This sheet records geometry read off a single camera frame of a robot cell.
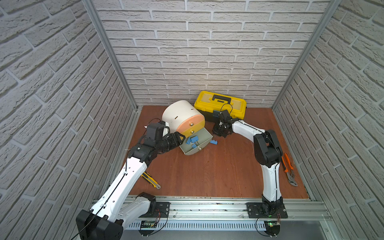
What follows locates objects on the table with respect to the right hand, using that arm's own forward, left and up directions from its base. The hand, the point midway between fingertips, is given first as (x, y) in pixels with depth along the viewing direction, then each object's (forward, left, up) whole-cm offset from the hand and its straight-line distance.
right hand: (215, 131), depth 102 cm
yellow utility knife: (-30, +41, -2) cm, 51 cm away
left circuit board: (-51, +41, -6) cm, 65 cm away
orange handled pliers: (-28, -41, -4) cm, 50 cm away
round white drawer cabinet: (-4, +20, +21) cm, 29 cm away
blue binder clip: (-6, +14, +1) cm, 16 cm away
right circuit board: (-56, -20, -4) cm, 60 cm away
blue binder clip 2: (-7, +19, +1) cm, 20 cm away
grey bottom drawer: (-8, +8, +3) cm, 12 cm away
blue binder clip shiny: (-11, +15, 0) cm, 19 cm away
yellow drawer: (-5, +12, +13) cm, 18 cm away
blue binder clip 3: (-8, +2, -2) cm, 8 cm away
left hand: (-17, +20, +21) cm, 34 cm away
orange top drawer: (-6, +17, +19) cm, 26 cm away
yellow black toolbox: (+15, +4, +14) cm, 21 cm away
